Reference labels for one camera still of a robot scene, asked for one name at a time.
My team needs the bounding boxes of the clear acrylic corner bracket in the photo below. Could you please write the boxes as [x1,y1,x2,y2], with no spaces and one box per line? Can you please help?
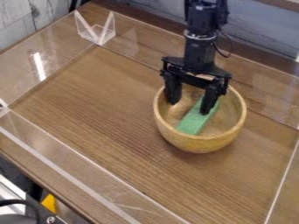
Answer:
[74,10,116,46]

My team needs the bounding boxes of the green rectangular block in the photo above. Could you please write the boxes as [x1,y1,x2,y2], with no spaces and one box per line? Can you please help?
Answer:
[175,98,220,136]

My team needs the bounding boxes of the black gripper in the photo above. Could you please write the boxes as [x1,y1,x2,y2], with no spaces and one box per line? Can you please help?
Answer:
[162,38,232,116]

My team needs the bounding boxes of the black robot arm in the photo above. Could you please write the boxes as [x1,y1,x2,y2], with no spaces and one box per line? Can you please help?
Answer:
[162,0,232,115]

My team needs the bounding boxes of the clear acrylic tray wall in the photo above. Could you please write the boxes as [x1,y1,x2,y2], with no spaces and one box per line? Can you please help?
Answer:
[0,4,299,224]

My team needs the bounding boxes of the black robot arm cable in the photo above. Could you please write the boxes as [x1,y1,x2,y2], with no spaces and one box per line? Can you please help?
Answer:
[211,29,234,59]

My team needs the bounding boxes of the brown wooden bowl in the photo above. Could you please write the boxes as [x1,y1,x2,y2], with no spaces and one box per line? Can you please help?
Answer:
[154,84,247,153]

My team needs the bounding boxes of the yellow sticker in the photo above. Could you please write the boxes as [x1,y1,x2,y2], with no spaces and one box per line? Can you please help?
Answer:
[42,194,58,214]

